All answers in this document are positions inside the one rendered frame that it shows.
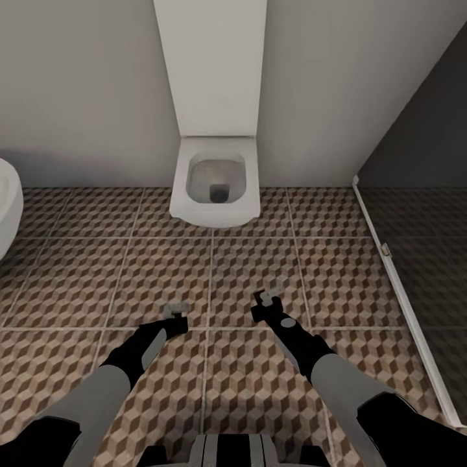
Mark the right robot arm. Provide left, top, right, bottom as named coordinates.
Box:
left=251, top=285, right=467, bottom=467

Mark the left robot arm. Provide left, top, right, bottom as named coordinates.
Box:
left=0, top=255, right=390, bottom=467

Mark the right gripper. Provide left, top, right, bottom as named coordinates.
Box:
left=251, top=297, right=283, bottom=325

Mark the robot trunk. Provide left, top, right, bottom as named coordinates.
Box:
left=187, top=434, right=279, bottom=467

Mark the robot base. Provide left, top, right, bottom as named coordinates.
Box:
left=138, top=446, right=329, bottom=467

